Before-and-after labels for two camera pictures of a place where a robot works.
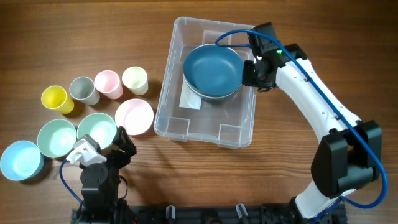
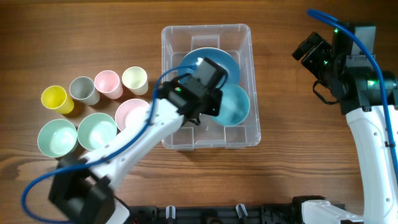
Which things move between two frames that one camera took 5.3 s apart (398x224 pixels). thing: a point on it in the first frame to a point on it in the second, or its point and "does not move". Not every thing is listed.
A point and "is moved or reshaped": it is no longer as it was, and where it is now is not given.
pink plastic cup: x=109 y=83 does not move
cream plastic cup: x=135 y=79 does not move
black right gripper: x=249 y=79 to x=309 y=59
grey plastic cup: x=83 y=89 does not move
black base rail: x=257 y=214 does not move
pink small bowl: x=135 y=116 does not move
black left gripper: x=127 y=145 to x=215 y=106
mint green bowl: x=56 y=138 does not move
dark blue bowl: x=213 y=71 is moved or reshaped
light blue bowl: x=22 y=160 to x=235 y=106
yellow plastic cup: x=55 y=97 does not move
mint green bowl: x=99 y=127 does not move
